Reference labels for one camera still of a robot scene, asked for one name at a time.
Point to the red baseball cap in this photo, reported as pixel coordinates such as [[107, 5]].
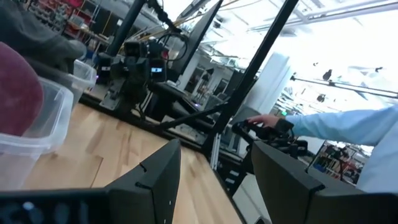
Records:
[[17, 93]]

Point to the black diagonal frame post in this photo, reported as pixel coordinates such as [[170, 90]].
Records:
[[248, 74]]

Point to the person in light blue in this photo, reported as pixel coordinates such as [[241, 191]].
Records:
[[357, 130]]

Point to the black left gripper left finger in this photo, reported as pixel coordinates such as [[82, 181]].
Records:
[[149, 186]]

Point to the clear plastic bin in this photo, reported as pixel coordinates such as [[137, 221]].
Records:
[[85, 74], [53, 124]]

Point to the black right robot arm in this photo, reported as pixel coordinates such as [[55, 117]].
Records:
[[124, 81]]

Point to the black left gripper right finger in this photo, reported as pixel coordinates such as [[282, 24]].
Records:
[[283, 183]]

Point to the black wristband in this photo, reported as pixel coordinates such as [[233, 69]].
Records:
[[283, 126]]

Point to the black horizontal boom bar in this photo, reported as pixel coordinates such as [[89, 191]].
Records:
[[345, 87]]

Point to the person's hand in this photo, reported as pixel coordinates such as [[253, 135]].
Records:
[[264, 120]]

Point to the gray baseball cap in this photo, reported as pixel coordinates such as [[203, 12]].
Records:
[[34, 34]]

